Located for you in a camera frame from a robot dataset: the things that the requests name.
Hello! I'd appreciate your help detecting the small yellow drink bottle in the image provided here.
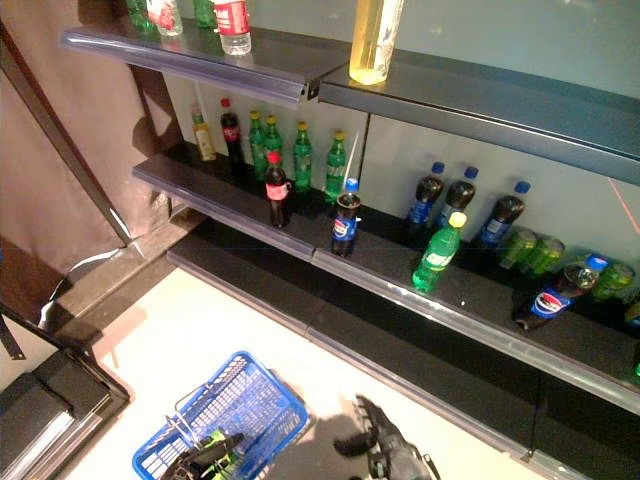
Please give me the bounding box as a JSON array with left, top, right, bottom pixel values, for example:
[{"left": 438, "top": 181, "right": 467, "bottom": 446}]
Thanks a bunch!
[{"left": 190, "top": 103, "right": 217, "bottom": 162}]

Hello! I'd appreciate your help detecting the pepsi bottle blue cap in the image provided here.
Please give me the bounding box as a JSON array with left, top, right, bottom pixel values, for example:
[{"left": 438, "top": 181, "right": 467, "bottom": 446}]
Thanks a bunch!
[
  {"left": 511, "top": 253, "right": 610, "bottom": 332},
  {"left": 475, "top": 180, "right": 531, "bottom": 248},
  {"left": 405, "top": 161, "right": 446, "bottom": 236},
  {"left": 330, "top": 177, "right": 362, "bottom": 258},
  {"left": 435, "top": 166, "right": 480, "bottom": 230}
]

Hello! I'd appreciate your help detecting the green soda bottle yellow cap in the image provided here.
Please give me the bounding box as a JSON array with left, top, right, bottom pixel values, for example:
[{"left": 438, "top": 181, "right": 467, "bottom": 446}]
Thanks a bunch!
[
  {"left": 248, "top": 110, "right": 267, "bottom": 182},
  {"left": 292, "top": 121, "right": 313, "bottom": 193},
  {"left": 323, "top": 129, "right": 348, "bottom": 204},
  {"left": 263, "top": 114, "right": 284, "bottom": 157},
  {"left": 411, "top": 211, "right": 468, "bottom": 294}
]

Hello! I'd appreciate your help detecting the black metal frame bar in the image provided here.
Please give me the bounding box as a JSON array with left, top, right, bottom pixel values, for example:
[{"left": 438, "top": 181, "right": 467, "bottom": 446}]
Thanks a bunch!
[{"left": 0, "top": 19, "right": 134, "bottom": 246}]

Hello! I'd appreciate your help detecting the dark blue short shelf board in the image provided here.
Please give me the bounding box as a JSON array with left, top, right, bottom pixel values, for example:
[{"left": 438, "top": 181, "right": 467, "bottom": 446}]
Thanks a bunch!
[{"left": 58, "top": 18, "right": 351, "bottom": 107}]

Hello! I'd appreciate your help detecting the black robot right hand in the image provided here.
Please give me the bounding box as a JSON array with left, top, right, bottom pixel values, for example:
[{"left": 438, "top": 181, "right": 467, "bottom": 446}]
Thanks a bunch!
[{"left": 333, "top": 394, "right": 435, "bottom": 480}]

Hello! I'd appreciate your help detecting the dark shelf with bottles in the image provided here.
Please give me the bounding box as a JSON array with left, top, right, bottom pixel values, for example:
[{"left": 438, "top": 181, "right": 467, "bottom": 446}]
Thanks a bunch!
[{"left": 131, "top": 141, "right": 640, "bottom": 416}]

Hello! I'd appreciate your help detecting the metal basket handle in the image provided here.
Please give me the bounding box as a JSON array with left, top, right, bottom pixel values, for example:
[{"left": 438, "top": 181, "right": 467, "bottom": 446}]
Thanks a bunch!
[{"left": 165, "top": 380, "right": 236, "bottom": 451}]

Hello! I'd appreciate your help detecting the blue plastic shopping basket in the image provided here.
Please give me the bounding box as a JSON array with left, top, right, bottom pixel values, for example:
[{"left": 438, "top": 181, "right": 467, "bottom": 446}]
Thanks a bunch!
[{"left": 131, "top": 350, "right": 310, "bottom": 480}]

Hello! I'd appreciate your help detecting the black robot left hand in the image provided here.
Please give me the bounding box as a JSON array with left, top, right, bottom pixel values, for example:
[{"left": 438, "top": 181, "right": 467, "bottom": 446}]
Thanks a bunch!
[{"left": 168, "top": 431, "right": 247, "bottom": 480}]

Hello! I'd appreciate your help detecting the tall yellow tea bottle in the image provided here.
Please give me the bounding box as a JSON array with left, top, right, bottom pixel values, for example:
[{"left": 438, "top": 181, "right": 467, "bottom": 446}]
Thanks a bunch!
[{"left": 348, "top": 0, "right": 405, "bottom": 86}]

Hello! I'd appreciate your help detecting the cola bottle red cap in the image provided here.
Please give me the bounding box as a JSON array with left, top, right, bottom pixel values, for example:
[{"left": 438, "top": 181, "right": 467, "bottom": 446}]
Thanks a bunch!
[
  {"left": 219, "top": 97, "right": 247, "bottom": 177},
  {"left": 264, "top": 151, "right": 292, "bottom": 229}
]

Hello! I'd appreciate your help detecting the clear bottle red white label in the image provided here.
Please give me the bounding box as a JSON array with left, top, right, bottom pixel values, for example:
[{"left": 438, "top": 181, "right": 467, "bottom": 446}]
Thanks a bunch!
[{"left": 146, "top": 0, "right": 184, "bottom": 38}]

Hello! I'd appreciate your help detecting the dark base shelf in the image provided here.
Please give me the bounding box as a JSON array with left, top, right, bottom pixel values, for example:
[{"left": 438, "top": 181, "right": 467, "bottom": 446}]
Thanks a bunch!
[{"left": 166, "top": 219, "right": 640, "bottom": 480}]

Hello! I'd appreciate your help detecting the water bottle red label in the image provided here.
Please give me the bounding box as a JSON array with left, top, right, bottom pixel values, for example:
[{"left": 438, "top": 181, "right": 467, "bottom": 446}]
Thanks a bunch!
[{"left": 213, "top": 0, "right": 252, "bottom": 56}]

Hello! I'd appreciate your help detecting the dark blue long shelf board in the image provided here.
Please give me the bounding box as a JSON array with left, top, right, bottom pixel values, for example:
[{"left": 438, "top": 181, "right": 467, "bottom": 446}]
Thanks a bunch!
[{"left": 317, "top": 48, "right": 640, "bottom": 174}]

